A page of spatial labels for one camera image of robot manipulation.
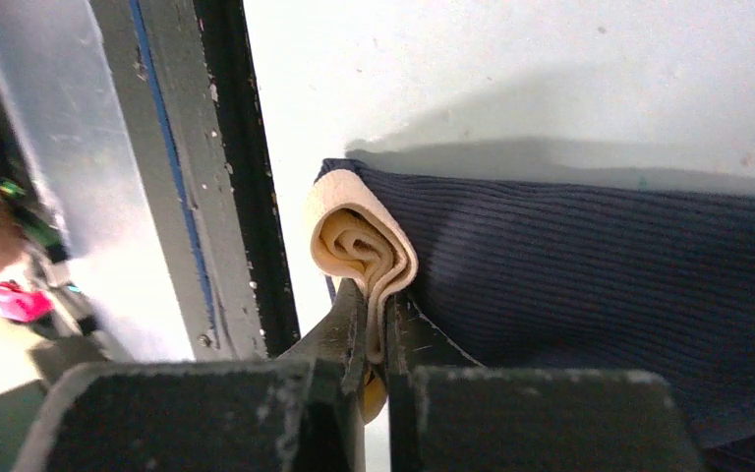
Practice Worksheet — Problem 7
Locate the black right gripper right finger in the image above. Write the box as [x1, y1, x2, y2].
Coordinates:
[384, 296, 707, 471]

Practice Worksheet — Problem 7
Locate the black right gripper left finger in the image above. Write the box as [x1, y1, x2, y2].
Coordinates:
[15, 279, 367, 471]

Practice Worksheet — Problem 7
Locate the navy underwear with cream waistband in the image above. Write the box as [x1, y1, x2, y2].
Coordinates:
[320, 159, 755, 471]

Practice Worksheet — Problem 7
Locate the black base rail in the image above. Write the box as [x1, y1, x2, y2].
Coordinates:
[91, 1, 300, 361]

